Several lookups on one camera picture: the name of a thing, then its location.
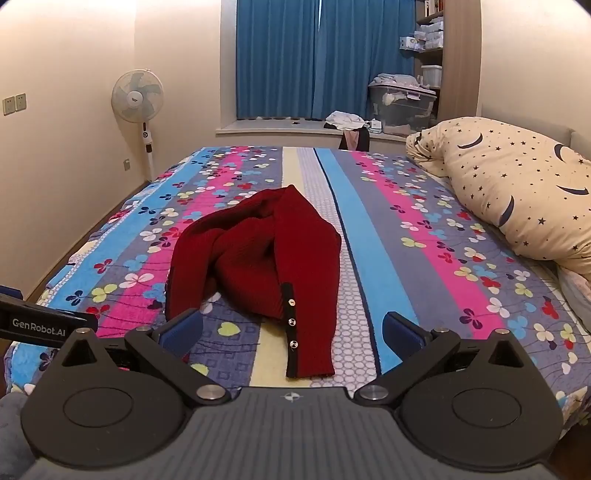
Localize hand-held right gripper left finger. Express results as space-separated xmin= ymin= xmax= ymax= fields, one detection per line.
xmin=59 ymin=308 xmax=232 ymax=408

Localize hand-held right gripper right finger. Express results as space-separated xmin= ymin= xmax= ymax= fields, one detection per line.
xmin=353 ymin=311 xmax=533 ymax=409

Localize red knit sweater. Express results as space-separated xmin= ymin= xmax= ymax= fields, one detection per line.
xmin=165 ymin=185 xmax=342 ymax=379

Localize dark and pink hanging clothes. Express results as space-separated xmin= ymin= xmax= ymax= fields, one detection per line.
xmin=338 ymin=127 xmax=371 ymax=152

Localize white clothes pile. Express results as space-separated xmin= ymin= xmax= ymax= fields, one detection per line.
xmin=324 ymin=111 xmax=366 ymax=130

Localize folded clothes on storage box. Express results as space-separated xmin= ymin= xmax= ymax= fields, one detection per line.
xmin=372 ymin=72 xmax=428 ymax=89

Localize grey cloth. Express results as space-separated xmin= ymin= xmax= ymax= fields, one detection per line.
xmin=0 ymin=391 xmax=38 ymax=480

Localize floral striped blanket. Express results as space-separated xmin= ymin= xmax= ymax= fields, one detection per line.
xmin=9 ymin=145 xmax=591 ymax=416

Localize pale pink bedding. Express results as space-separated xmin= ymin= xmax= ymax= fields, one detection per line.
xmin=555 ymin=264 xmax=591 ymax=334

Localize cream star print duvet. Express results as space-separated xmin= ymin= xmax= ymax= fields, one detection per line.
xmin=405 ymin=116 xmax=591 ymax=282

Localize clear plastic storage box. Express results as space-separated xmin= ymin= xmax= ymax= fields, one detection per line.
xmin=368 ymin=83 xmax=437 ymax=137

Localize white window sill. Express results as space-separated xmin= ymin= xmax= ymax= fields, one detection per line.
xmin=215 ymin=117 xmax=416 ymax=140

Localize white standing fan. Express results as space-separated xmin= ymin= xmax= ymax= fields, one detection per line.
xmin=111 ymin=68 xmax=165 ymax=183

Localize wooden shelf unit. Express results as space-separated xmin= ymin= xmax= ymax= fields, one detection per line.
xmin=413 ymin=0 xmax=483 ymax=127

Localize stack of white boxes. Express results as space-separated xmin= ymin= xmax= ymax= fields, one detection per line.
xmin=399 ymin=17 xmax=445 ymax=52

